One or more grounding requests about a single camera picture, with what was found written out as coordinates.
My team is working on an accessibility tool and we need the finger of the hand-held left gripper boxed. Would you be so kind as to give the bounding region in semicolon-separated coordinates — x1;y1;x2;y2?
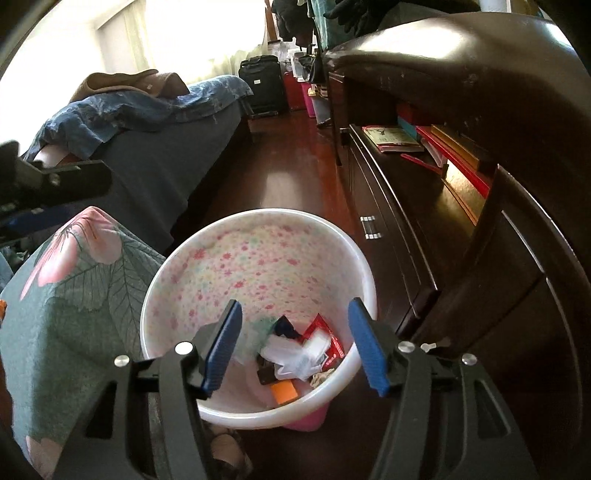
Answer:
0;205;47;237
19;159;113;208

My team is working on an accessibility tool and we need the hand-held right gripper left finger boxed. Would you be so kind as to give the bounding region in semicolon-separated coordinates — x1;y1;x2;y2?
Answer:
52;299;243;480

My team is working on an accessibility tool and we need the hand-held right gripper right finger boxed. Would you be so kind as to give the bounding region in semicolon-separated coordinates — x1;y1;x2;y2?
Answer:
346;297;539;480

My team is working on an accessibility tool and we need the red snack packet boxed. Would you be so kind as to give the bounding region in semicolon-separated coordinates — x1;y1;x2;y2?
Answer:
295;313;346;370

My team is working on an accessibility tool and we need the small teal packet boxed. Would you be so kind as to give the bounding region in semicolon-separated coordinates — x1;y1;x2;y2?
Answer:
251;316;278;343

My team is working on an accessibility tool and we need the small black box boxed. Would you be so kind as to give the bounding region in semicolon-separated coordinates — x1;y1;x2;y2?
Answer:
256;359;278;387

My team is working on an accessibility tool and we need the blue snack packet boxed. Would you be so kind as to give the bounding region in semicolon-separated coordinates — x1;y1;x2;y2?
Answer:
270;316;301;340

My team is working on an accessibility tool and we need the white tissue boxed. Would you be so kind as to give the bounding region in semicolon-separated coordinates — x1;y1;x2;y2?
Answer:
258;332;334;382

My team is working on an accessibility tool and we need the small orange box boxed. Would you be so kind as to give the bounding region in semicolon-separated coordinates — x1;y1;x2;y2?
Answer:
270;379;301;407

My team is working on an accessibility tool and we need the floral white waste bin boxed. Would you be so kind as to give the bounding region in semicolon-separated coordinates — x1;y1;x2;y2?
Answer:
139;208;376;433

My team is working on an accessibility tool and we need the pink grey folded quilt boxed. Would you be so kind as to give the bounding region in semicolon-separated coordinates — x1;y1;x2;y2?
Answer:
34;144;91;168

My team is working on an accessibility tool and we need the blue floral duvet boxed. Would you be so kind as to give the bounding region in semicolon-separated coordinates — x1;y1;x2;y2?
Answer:
22;75;254;160

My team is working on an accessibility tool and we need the bed with grey sheet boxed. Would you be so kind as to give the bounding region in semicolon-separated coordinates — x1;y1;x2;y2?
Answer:
28;99;253;256

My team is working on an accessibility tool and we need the beige slipper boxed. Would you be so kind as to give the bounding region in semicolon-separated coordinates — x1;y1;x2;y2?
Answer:
207;424;253;480

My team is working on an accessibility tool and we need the teal floral tablecloth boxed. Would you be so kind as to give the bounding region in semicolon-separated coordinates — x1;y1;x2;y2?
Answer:
0;206;168;480

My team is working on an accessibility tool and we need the brown blanket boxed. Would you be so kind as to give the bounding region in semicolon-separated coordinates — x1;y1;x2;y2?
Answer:
69;69;190;103

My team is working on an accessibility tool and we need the pale sheer curtain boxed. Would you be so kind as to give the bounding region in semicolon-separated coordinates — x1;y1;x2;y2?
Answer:
92;0;279;89

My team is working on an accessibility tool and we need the red flat box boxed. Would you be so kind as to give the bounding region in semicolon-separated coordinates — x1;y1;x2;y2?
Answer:
414;124;493;200

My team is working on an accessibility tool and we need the thin printed book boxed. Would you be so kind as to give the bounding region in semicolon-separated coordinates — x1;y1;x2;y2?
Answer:
362;125;425;153

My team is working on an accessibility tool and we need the black suitcase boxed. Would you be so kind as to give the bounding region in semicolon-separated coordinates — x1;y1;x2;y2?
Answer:
238;55;287;116

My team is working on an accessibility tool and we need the red plastic container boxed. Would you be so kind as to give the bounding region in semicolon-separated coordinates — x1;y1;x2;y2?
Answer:
283;71;309;112

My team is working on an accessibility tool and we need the pink plastic bucket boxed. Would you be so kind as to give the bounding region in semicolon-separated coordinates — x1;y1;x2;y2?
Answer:
301;82;331;126

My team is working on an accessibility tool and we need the clear plastic container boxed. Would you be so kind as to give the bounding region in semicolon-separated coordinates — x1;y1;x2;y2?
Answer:
267;39;305;77

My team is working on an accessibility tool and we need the dark handbag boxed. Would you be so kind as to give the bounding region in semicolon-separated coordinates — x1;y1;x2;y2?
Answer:
297;52;327;85

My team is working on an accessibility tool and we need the black coat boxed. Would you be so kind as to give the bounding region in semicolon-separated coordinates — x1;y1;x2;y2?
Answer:
271;0;315;43

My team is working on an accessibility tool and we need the dark wooden dresser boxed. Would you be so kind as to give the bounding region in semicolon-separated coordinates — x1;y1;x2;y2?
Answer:
318;11;591;480

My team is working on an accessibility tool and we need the teal fabric storage box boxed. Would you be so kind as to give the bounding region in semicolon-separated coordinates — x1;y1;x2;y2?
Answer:
311;0;352;52

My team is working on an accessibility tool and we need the metal drawer handle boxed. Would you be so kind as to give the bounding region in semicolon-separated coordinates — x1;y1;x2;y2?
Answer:
359;215;383;240

